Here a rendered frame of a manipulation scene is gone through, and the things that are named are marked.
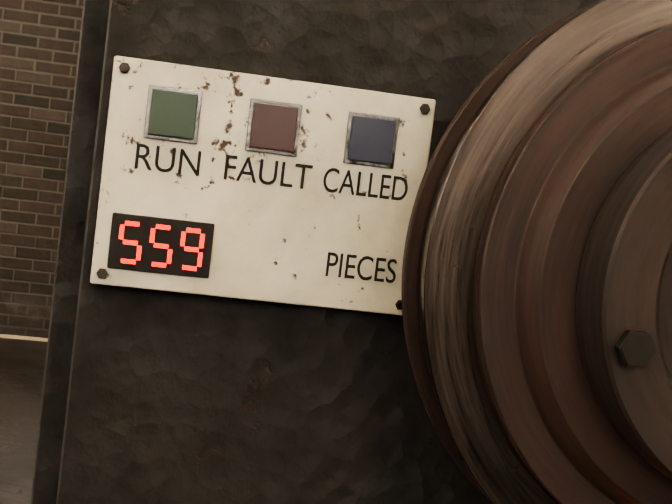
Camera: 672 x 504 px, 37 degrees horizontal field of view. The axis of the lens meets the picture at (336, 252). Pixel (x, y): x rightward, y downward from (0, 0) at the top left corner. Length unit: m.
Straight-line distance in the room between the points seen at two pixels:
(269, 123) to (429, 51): 0.15
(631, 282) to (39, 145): 6.30
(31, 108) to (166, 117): 6.06
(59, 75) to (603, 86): 6.24
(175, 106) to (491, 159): 0.26
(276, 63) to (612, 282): 0.34
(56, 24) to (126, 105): 6.08
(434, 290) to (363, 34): 0.25
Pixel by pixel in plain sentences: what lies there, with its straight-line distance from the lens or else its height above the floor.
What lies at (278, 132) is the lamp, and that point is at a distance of 0.82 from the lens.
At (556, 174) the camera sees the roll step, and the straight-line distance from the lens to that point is 0.71.
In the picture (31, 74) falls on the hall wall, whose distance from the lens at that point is 6.88.
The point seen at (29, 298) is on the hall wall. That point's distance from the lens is 6.90.
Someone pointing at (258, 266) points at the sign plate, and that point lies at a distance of 0.82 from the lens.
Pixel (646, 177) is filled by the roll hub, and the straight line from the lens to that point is 0.67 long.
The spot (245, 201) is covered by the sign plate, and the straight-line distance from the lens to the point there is 0.82.
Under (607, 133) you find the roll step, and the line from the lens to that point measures 0.71.
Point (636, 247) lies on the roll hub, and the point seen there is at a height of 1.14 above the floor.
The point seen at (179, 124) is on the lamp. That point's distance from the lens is 0.81.
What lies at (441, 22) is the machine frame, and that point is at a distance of 0.87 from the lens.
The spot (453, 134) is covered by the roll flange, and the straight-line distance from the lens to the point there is 0.78.
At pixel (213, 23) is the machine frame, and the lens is 0.85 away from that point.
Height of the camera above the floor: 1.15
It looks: 3 degrees down
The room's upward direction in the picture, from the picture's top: 7 degrees clockwise
